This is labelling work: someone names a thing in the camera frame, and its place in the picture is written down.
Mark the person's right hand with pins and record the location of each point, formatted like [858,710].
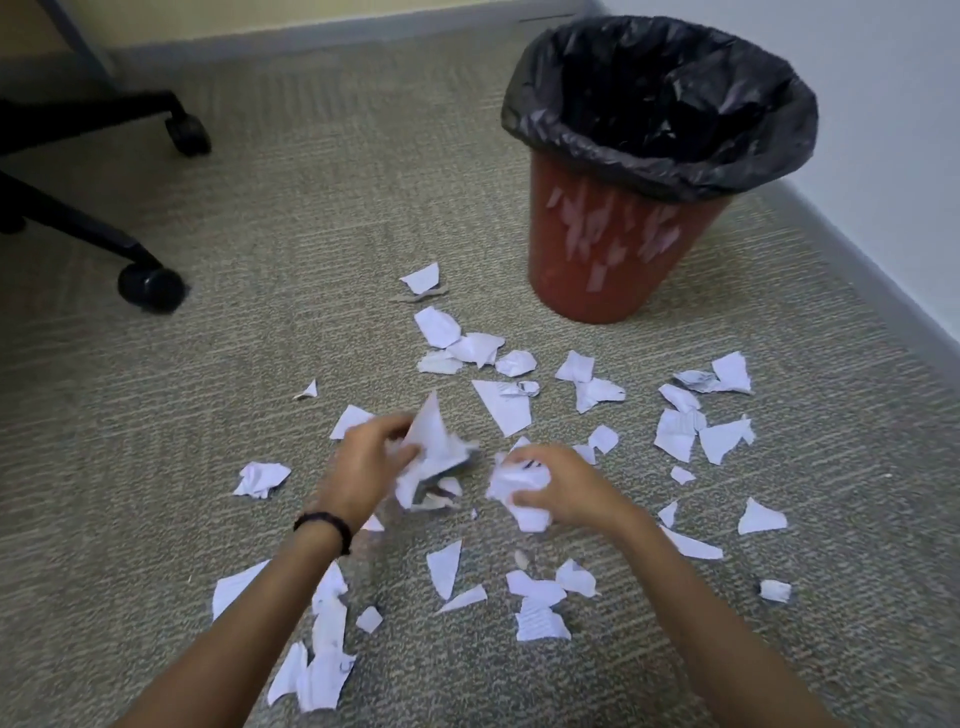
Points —
[581,487]

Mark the red plastic waste bin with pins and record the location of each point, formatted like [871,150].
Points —
[622,255]

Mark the torn white paper sheet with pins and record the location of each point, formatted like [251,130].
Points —
[435,446]

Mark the white paper wad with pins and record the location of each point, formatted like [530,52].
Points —
[501,484]

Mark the person's right fingers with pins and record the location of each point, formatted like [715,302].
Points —
[536,456]

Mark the person's left forearm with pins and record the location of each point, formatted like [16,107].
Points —
[247,630]

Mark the person's left fingers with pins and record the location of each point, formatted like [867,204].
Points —
[390,435]

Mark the scattered torn paper pieces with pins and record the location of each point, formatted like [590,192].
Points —
[504,405]

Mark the black plastic bin liner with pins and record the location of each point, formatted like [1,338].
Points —
[675,112]

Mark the black office chair base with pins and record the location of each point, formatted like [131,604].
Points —
[75,225]

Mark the person's left hand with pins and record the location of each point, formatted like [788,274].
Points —
[360,469]

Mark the grey desk leg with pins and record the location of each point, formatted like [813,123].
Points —
[79,37]

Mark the person's right forearm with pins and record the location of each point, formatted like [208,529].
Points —
[720,630]

